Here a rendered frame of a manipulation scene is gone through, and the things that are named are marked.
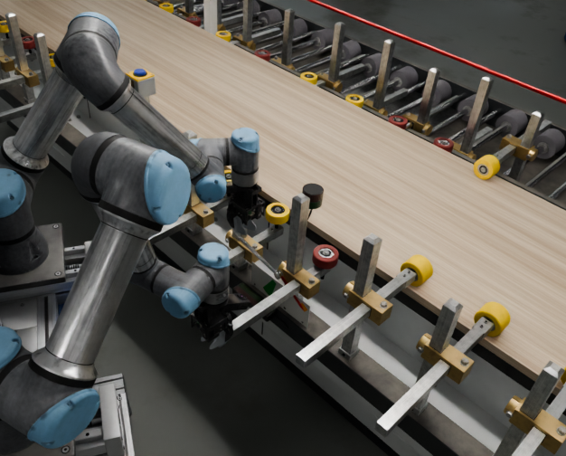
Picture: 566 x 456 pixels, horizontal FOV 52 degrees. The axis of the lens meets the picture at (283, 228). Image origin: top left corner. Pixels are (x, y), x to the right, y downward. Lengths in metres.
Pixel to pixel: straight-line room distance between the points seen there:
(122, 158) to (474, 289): 1.16
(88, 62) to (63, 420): 0.70
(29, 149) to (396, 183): 1.24
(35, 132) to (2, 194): 0.17
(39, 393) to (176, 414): 1.48
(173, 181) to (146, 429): 1.61
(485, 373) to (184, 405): 1.25
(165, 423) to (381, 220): 1.19
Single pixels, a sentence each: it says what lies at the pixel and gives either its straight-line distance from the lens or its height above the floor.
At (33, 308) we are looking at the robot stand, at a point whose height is 0.95.
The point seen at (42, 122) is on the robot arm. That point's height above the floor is 1.37.
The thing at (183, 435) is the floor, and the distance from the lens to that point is 2.46.
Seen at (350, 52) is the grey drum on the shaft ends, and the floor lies 0.83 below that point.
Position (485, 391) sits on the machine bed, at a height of 0.69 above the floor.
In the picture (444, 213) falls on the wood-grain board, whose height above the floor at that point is 0.90.
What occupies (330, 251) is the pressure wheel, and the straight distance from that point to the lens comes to 1.82.
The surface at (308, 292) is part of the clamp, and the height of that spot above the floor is 0.85.
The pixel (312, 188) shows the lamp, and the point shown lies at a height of 1.15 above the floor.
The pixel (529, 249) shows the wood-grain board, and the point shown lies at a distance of 2.05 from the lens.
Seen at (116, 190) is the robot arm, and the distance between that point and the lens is 1.02.
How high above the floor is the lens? 2.11
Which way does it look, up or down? 40 degrees down
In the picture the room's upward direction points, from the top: 5 degrees clockwise
